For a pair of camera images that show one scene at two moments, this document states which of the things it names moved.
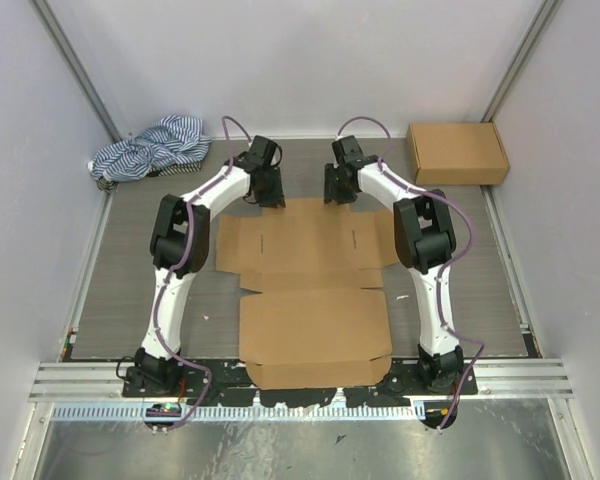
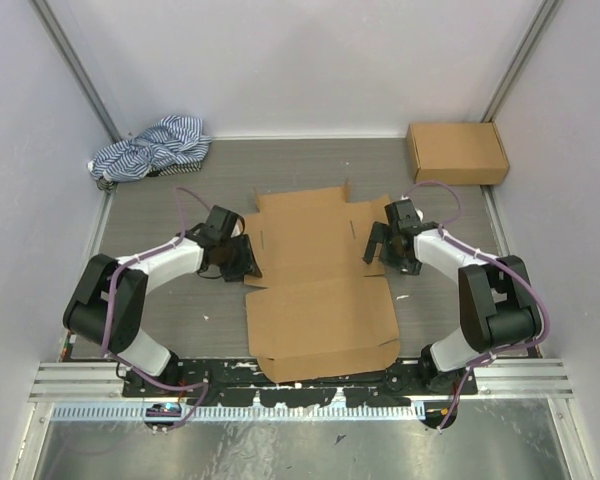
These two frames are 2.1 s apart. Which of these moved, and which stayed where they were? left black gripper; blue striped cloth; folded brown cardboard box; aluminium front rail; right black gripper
Moved: right black gripper; left black gripper
Stayed: folded brown cardboard box; blue striped cloth; aluminium front rail
